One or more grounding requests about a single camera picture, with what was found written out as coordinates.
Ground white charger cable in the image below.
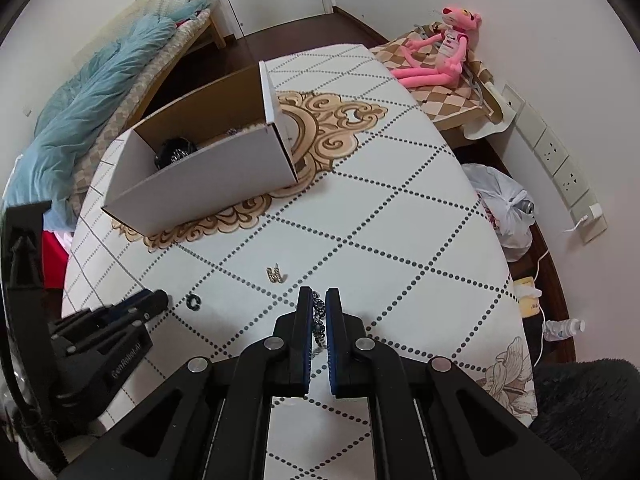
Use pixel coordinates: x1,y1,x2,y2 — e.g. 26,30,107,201
529,213,591,366

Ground patterned tablecloth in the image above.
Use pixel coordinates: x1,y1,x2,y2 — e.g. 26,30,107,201
60,43,539,480

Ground wall socket strip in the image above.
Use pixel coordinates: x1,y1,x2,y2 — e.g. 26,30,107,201
496,84,608,244

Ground beige patterned mattress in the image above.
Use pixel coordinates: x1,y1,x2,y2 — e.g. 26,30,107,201
68,9,213,214

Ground white plastic shopping bag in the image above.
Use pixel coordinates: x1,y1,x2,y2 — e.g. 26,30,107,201
462,164,536,263

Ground black watch in box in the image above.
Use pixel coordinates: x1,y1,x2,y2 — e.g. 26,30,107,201
154,136,198,170

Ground small white bottle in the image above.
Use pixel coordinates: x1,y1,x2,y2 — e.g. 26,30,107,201
542,318,586,342

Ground white cardboard box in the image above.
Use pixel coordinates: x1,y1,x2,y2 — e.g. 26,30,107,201
102,62,298,235

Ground yellow tissue box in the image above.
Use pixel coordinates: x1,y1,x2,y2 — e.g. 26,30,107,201
513,276,542,318

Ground silver chain necklace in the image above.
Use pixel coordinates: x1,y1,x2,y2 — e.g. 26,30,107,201
310,289,329,359

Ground light blue duvet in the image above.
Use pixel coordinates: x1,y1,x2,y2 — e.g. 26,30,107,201
4,0,210,232

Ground pink panther plush toy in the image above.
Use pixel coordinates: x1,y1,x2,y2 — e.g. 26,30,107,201
390,6,483,89

